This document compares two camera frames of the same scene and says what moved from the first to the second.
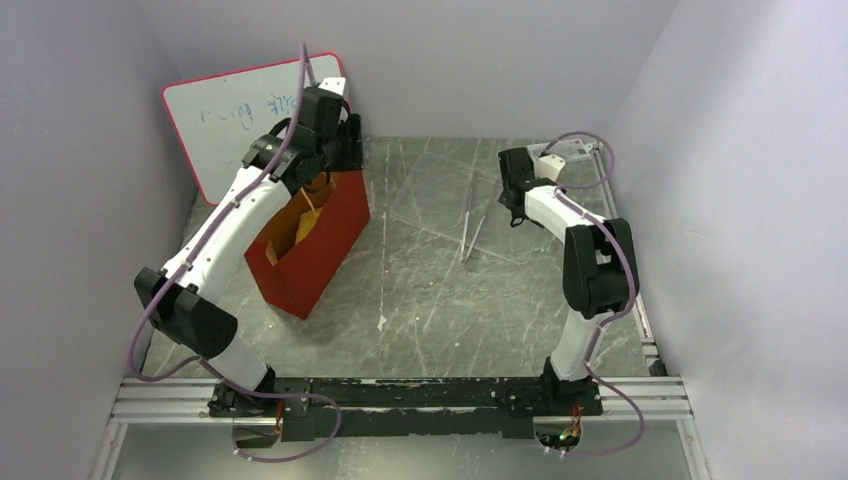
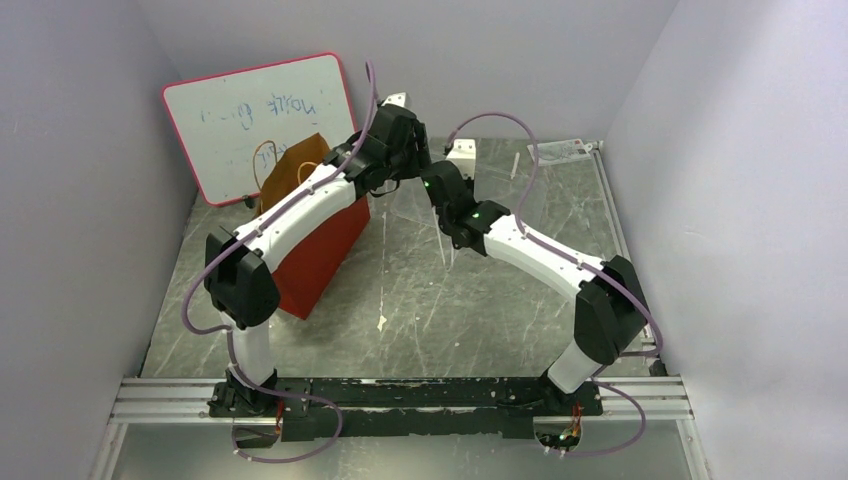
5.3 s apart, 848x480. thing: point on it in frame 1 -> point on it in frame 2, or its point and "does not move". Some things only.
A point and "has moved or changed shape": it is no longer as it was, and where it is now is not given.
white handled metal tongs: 464,256 has moved or changed shape
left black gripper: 351,130 -> 422,155
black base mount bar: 338,408 does not move
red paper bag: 293,276 does not move
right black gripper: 507,183 -> 448,183
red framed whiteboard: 217,117 does not move
